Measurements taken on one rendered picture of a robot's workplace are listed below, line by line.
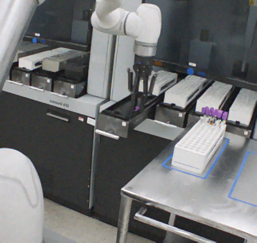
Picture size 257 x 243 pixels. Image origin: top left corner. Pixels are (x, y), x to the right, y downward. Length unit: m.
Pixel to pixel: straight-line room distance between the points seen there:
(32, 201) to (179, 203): 0.38
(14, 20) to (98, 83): 0.97
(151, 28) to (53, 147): 0.93
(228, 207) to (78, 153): 1.11
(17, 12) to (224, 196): 0.74
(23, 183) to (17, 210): 0.06
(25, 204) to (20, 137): 1.41
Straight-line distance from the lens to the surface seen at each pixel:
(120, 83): 1.78
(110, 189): 1.92
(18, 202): 0.75
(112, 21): 1.42
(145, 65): 1.44
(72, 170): 1.99
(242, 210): 0.98
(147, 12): 1.40
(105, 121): 1.46
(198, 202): 0.97
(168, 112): 1.62
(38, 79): 1.93
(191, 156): 1.09
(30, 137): 2.10
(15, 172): 0.74
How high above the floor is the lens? 1.35
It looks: 22 degrees down
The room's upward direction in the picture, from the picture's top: 7 degrees clockwise
